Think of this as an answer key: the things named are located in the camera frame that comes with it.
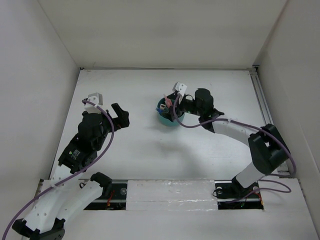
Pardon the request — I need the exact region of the clear spray bottle blue cap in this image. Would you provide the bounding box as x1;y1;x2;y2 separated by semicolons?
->
156;107;169;118

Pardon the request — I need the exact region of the red pink pen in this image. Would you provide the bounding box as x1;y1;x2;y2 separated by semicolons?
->
163;94;170;107

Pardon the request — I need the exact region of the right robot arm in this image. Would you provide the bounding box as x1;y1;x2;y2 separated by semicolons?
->
161;87;293;202

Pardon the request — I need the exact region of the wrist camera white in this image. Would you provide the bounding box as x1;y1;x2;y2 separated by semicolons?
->
172;81;188;102
82;92;103;114

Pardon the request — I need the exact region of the teal round compartment organizer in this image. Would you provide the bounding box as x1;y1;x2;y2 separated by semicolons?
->
156;97;180;127

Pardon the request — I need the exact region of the aluminium rail right side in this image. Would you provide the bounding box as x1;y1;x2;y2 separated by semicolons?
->
248;65;291;175

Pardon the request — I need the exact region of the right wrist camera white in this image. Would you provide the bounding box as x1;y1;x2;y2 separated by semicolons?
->
172;81;188;102

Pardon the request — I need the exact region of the orange marker pen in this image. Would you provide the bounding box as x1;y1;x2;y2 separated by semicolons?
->
165;98;173;108

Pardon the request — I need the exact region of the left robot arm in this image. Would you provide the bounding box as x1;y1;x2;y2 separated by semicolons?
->
9;99;130;240

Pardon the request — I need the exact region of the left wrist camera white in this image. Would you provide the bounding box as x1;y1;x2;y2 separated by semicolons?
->
82;92;103;114

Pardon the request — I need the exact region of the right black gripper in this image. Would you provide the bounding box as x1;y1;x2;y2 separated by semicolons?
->
159;92;203;123

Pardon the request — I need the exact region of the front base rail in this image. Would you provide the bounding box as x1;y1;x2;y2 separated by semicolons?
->
85;179;264;212

